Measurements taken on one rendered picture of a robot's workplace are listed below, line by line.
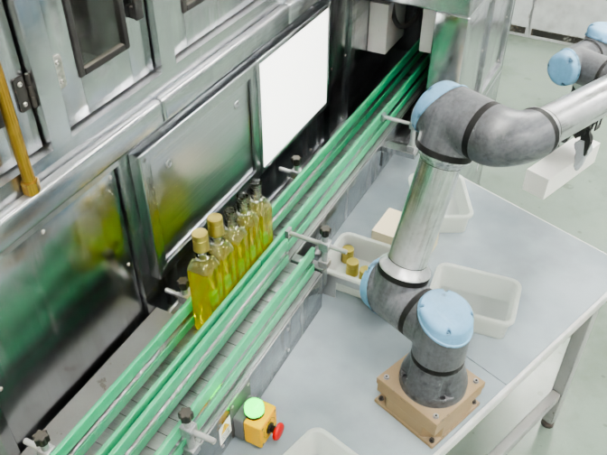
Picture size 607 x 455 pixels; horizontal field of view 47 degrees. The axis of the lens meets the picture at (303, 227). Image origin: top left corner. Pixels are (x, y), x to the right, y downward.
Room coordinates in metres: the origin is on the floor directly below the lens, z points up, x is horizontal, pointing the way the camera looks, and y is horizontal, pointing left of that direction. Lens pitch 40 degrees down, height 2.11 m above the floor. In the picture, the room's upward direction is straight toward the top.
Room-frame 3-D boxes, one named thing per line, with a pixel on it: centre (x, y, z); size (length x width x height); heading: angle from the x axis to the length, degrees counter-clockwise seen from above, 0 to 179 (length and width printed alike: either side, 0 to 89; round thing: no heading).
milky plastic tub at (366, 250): (1.39, -0.17, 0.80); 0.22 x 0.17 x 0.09; 63
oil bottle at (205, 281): (1.12, 0.22, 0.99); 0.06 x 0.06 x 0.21; 63
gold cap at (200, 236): (1.12, 0.22, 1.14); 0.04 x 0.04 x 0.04
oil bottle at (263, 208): (1.33, 0.11, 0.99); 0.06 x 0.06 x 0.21; 63
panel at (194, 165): (1.57, 0.14, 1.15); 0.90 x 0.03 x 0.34; 153
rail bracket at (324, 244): (1.33, -0.03, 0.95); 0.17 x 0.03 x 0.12; 63
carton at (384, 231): (1.54, -0.29, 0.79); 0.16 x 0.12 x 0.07; 60
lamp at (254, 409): (0.92, 0.11, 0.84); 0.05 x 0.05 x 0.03
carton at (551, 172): (1.48, -0.66, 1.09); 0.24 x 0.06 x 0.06; 133
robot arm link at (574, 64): (1.41, -0.61, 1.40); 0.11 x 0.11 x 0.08; 40
